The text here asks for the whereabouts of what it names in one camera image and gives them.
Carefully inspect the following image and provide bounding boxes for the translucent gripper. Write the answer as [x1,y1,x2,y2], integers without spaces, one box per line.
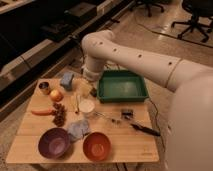
[76,78,93,98]

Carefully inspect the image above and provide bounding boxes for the orange pepper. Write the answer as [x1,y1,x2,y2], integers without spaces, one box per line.
[31,109,54,116]

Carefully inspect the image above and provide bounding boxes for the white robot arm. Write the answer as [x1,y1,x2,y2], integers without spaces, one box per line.
[81,30,213,171]

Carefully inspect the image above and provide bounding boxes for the blue sponge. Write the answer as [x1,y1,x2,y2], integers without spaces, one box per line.
[60,72,74,91]

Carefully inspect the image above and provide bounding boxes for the white cup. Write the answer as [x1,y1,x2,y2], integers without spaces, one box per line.
[79,99,95,117]

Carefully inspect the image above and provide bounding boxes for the red yellow apple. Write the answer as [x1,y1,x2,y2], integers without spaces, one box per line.
[50,89,63,102]

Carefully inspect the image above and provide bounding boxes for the green plastic tray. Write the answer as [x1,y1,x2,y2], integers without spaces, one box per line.
[97,70,149,103]

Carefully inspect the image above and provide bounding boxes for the brown grape bunch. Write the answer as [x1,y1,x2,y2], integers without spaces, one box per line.
[53,103,66,127]

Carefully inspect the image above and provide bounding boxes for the metal can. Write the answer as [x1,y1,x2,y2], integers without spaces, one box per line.
[39,82,50,95]

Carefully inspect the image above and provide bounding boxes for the blue crumpled cloth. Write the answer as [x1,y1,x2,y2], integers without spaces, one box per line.
[67,119,90,142]

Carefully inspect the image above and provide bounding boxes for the metal fork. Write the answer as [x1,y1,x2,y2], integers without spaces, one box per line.
[95,112,121,124]

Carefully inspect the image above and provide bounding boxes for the wooden folding table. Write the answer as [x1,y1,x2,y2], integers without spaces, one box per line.
[5,77,160,165]

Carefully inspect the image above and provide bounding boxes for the orange bowl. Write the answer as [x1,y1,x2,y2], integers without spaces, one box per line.
[83,132,111,162]

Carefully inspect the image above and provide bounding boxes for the purple bowl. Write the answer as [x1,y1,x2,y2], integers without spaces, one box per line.
[38,128,70,159]

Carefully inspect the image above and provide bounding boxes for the office chair left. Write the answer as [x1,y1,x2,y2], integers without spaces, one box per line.
[130,0,164,17]

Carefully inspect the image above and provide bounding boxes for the office chair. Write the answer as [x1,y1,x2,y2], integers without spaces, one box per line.
[171,0,213,43]
[130,0,164,17]

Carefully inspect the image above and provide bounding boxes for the office chair right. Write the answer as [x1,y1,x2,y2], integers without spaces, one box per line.
[171,0,213,43]

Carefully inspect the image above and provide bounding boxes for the black floor cables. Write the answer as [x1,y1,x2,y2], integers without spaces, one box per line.
[69,31,111,73]

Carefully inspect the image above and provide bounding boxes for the black handled brush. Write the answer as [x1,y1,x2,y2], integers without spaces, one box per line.
[120,108,161,137]

